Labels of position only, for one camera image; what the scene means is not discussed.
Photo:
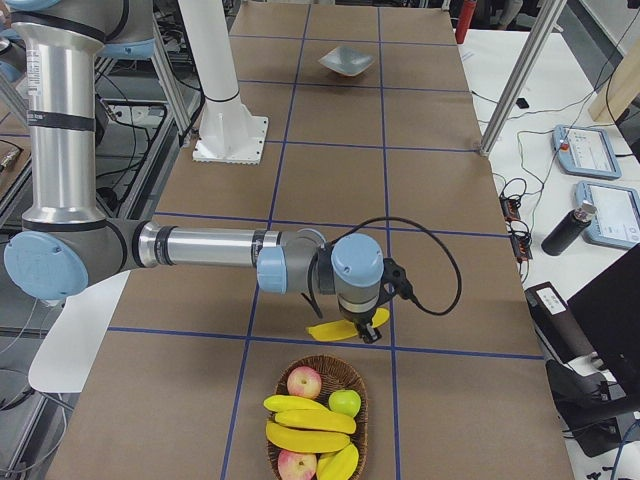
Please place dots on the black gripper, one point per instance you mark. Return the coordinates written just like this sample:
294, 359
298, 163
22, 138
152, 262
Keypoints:
358, 318

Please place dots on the yellow banana top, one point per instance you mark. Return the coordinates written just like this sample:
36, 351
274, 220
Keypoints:
344, 329

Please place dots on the yellow banana large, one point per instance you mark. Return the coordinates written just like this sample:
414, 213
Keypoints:
305, 441

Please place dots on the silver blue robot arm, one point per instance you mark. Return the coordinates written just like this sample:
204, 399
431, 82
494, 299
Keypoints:
67, 244

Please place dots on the woven wicker basket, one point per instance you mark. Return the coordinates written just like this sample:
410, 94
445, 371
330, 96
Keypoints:
336, 374

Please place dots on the grey square plate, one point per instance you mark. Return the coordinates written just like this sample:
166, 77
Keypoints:
346, 61

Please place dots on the green pear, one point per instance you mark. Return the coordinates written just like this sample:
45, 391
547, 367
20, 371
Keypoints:
346, 401

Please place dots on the red apple far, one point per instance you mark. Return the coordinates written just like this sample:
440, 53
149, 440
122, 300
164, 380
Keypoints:
304, 381

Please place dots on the red apple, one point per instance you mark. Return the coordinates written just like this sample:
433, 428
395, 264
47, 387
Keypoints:
304, 381
296, 466

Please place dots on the red apple near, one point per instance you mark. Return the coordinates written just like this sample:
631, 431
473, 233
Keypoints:
296, 466

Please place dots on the small circuit board near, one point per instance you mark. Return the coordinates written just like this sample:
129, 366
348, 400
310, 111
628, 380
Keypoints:
521, 246

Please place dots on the small circuit board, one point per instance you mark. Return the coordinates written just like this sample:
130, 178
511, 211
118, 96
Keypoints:
521, 246
510, 209

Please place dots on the small circuit board far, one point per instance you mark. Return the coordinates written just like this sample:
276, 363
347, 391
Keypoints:
510, 209

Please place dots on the black water bottle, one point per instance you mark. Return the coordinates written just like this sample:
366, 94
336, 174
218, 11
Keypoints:
569, 229

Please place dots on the black monitor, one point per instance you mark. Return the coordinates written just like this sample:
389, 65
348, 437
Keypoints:
607, 311

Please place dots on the teach pendant near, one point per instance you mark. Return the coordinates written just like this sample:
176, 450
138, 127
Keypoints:
616, 223

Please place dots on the teach pendant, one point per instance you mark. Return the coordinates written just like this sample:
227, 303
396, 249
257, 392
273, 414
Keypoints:
585, 151
616, 223

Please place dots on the small black puck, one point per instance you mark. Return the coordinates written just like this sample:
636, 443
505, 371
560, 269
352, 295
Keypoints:
522, 103

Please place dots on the teach pendant far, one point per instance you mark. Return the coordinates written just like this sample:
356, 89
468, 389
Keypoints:
585, 151

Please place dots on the red cylinder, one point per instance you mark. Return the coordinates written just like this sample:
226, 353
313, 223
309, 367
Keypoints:
465, 17

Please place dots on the wooden plank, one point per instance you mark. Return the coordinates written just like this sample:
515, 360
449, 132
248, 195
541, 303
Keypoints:
621, 25

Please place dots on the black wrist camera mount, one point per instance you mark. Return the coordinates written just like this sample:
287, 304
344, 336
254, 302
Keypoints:
394, 282

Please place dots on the white pedestal column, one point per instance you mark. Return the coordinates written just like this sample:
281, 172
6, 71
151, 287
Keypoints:
228, 132

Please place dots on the aluminium frame post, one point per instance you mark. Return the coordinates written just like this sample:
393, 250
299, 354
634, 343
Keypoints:
533, 46

